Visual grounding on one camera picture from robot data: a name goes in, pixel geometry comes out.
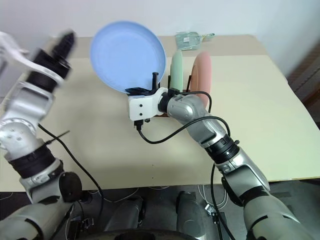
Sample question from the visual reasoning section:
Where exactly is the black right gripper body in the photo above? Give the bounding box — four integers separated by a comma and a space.
124, 86, 154, 97

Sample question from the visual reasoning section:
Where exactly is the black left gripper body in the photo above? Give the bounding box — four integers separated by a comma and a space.
32, 47, 74, 81

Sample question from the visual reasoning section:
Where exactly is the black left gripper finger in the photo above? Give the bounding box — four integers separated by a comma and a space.
63, 30, 78, 58
53, 30, 73, 58

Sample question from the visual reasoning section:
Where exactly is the blue plate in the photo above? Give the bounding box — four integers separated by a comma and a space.
89, 21, 167, 96

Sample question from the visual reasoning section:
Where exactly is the green plate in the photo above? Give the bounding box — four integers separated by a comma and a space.
170, 49, 185, 92

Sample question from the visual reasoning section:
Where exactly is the pink plate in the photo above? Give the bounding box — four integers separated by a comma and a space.
188, 51, 214, 109

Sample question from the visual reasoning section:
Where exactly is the clear plastic packet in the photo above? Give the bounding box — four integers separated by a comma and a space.
174, 31, 216, 52

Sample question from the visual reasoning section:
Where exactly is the black zip tie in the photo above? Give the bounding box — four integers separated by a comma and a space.
44, 129, 71, 147

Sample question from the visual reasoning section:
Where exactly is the dark grey rounded shape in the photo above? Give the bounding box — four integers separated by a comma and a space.
175, 190, 210, 235

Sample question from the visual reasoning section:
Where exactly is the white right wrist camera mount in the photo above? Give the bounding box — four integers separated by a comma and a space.
128, 86, 168, 121

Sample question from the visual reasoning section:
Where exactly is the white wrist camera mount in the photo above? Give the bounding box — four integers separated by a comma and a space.
128, 86, 168, 121
0, 31, 65, 87

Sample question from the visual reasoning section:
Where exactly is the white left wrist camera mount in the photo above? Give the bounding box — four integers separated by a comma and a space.
0, 31, 65, 87

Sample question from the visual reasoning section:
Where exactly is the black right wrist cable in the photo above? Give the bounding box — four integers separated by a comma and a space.
134, 90, 232, 145

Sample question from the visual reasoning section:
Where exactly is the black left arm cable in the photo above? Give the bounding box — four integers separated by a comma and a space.
37, 124, 118, 203

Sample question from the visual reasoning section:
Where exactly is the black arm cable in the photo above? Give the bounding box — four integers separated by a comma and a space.
37, 124, 118, 203
210, 161, 227, 240

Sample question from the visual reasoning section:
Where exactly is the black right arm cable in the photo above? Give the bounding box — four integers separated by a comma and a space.
210, 161, 227, 240

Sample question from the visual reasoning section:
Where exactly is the white cable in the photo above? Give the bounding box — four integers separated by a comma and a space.
196, 184, 229, 209

